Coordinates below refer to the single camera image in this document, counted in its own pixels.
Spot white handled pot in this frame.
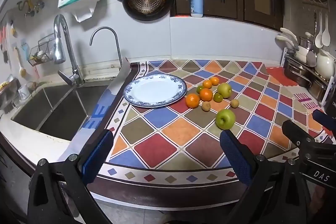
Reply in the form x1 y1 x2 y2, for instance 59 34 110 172
276 27 312 64

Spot bright green apple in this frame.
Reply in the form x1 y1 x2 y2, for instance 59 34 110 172
215 109 236 130

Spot blue white porcelain plate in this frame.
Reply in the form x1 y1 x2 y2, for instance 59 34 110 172
123 73 187 108

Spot steel pots on rack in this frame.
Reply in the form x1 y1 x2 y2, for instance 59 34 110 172
284 57 329 103

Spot green mandarin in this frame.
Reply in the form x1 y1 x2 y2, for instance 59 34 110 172
197 85 204 94
213 93 223 103

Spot large orange mandarin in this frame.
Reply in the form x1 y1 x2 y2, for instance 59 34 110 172
186 93 200 109

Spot white ceramic teapot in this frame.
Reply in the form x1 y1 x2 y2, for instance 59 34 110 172
315 49 335 80

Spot brown kiwi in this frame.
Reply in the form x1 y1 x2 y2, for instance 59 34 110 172
202 101 211 112
230 99 239 108

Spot white blue pump bottle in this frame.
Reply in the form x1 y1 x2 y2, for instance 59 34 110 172
190 0 203 18

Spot medium orange mandarin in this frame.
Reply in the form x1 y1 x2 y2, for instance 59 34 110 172
199 88 213 102

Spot stainless steel sink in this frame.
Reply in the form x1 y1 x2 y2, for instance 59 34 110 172
12 81 109 141

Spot yellow green apple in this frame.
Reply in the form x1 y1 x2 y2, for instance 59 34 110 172
217 83 232 98

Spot small orange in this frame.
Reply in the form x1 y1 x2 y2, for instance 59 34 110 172
202 80 213 89
210 77 219 86

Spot chrome kitchen faucet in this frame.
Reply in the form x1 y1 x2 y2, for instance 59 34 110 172
52 13 85 87

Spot thin gooseneck water tap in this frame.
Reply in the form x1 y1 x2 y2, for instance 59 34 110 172
89 26 123 70

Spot wire sink basket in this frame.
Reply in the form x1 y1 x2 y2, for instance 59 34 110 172
28 33 55 67

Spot white hanging spoon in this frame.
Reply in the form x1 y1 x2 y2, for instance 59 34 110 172
322 12 331 47

